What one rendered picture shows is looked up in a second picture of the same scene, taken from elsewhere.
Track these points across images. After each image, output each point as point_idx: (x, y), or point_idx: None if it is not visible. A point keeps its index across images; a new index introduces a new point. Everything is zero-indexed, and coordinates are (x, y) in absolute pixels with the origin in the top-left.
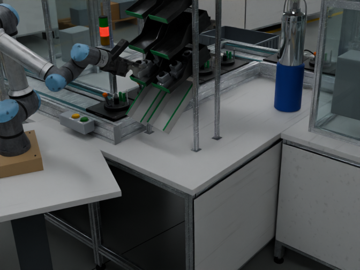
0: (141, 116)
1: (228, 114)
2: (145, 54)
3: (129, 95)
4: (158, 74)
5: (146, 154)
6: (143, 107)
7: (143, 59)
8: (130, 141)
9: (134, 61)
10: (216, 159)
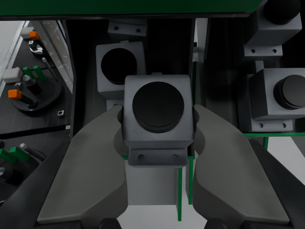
0: (145, 190)
1: None
2: (54, 22)
3: (8, 126)
4: (285, 101)
5: (191, 228)
6: (133, 169)
7: (51, 48)
8: (123, 218)
9: (117, 119)
10: (268, 144)
